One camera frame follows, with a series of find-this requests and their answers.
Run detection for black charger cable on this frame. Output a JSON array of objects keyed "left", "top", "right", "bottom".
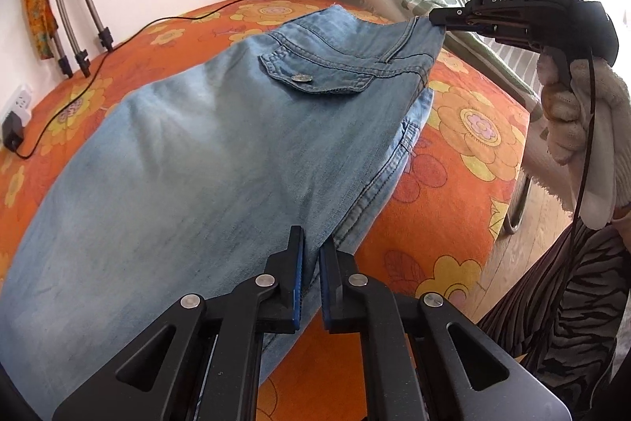
[{"left": 11, "top": 0, "right": 303, "bottom": 161}]

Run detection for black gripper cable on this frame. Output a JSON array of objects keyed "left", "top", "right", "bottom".
[{"left": 552, "top": 45, "right": 600, "bottom": 304}]

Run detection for black power adapter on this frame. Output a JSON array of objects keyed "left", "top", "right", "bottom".
[{"left": 1, "top": 111, "right": 24, "bottom": 153}]

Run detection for right white gloved hand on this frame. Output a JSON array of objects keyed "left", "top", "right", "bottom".
[{"left": 537, "top": 54, "right": 630, "bottom": 230}]

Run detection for light blue denim pants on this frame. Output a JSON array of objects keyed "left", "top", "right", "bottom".
[{"left": 1, "top": 5, "right": 444, "bottom": 420}]

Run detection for white power strip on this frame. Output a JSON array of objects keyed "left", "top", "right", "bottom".
[{"left": 1, "top": 83, "right": 33, "bottom": 129}]

